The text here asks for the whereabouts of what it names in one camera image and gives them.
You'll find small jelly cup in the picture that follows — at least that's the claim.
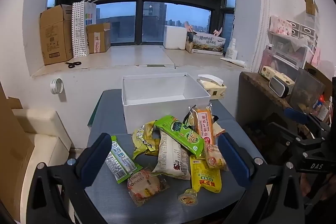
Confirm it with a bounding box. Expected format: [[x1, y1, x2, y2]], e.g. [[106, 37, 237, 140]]
[[178, 188, 198, 206]]

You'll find dark clear plastic container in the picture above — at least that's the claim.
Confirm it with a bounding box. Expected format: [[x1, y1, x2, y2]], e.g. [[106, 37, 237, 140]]
[[290, 68, 326, 110]]

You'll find large cardboard box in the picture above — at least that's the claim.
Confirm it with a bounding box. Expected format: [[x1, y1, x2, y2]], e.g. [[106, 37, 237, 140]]
[[39, 4, 74, 66]]

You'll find white foam box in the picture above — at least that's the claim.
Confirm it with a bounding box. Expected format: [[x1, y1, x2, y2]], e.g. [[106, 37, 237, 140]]
[[164, 25, 188, 50]]

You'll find beige packet with orange edges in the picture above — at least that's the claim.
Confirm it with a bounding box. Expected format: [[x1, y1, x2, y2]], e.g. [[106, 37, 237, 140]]
[[212, 122, 226, 138]]

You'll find white mini drawer unit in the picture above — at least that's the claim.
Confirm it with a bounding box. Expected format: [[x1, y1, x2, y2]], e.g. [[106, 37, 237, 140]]
[[286, 20, 320, 44]]

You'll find brown wooden shelf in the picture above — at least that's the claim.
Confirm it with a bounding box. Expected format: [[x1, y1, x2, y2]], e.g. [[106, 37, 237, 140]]
[[239, 71, 300, 111]]

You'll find bright green snack packet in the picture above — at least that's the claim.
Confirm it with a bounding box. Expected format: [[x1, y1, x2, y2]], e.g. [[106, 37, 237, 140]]
[[154, 115, 205, 159]]

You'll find yellow-green snack packet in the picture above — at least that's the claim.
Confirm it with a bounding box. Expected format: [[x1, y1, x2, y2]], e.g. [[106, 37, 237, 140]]
[[131, 121, 161, 159]]

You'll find polka dot paper bag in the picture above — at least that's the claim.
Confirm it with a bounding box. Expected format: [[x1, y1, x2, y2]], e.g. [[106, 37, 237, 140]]
[[72, 0, 102, 58]]

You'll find white plastic bottle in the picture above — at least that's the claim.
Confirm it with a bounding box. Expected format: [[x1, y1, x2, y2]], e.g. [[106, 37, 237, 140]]
[[226, 38, 238, 60]]

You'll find white paper roll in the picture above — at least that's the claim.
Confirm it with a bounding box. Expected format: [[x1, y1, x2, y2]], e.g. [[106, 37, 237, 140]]
[[220, 56, 247, 68]]

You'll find grey oval device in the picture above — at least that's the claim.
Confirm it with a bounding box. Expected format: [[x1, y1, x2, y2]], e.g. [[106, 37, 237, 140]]
[[269, 76, 289, 98]]

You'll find round rice cracker packet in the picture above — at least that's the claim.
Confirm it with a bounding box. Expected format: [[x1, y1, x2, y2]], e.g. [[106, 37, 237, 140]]
[[127, 167, 171, 208]]

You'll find orange snack packet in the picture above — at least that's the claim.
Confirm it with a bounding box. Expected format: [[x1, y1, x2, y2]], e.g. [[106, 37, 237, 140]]
[[188, 105, 215, 146]]

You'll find yellow tissue box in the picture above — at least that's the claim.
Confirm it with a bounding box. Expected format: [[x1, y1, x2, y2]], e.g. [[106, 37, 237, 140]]
[[197, 73, 227, 100]]

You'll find slim green snack packet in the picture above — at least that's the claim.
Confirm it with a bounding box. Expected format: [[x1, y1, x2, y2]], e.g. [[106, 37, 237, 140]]
[[105, 135, 144, 185]]

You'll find long printed carton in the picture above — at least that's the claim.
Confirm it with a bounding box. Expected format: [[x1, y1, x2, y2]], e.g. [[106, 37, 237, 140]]
[[191, 31, 227, 55]]

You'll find pink floral pouch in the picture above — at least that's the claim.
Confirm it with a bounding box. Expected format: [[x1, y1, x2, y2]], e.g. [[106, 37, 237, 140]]
[[269, 15, 292, 36]]

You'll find white striped snack packet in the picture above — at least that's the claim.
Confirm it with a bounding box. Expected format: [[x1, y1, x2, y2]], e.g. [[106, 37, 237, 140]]
[[152, 131, 192, 181]]

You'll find white rectangular box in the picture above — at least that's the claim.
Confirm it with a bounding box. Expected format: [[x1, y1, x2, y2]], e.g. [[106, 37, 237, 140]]
[[121, 72, 211, 135]]

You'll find yellow snack pouch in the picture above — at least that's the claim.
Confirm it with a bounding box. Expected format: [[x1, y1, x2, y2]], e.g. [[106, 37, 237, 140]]
[[189, 154, 222, 194]]

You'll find flat brown cardboard sheet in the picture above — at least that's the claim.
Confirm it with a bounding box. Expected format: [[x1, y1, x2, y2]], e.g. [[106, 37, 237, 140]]
[[0, 81, 35, 222]]

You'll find white tape roll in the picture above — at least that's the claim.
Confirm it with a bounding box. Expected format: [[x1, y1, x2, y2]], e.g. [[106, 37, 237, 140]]
[[50, 78, 64, 94]]

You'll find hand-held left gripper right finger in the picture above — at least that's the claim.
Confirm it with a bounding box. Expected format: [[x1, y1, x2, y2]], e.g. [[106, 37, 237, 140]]
[[217, 132, 306, 224]]

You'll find small cardboard box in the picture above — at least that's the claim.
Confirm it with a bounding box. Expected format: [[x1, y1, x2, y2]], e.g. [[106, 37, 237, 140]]
[[86, 22, 111, 54]]

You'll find cream cushion seat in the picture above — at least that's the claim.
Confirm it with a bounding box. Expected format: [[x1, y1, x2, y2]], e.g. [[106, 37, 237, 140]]
[[12, 108, 72, 215]]

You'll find small clear cracker packet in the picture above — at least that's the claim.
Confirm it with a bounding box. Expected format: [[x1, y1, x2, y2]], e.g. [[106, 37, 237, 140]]
[[204, 144, 227, 170]]

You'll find clear plastic storage box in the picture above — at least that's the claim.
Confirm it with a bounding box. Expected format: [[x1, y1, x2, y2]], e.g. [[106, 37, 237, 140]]
[[270, 32, 316, 68]]

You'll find yellow and white carton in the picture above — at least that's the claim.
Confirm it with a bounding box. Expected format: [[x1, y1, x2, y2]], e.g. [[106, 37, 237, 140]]
[[260, 65, 295, 87]]

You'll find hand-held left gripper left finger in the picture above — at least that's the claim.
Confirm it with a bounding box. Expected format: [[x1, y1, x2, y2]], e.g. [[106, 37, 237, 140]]
[[26, 133, 112, 224]]

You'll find brown cardboard wall piece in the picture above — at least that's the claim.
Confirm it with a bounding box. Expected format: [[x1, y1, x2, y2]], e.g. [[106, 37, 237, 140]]
[[304, 0, 319, 16]]

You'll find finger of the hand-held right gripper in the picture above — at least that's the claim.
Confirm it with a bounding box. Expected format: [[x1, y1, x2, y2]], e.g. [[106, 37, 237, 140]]
[[266, 122, 310, 151], [284, 107, 332, 136]]

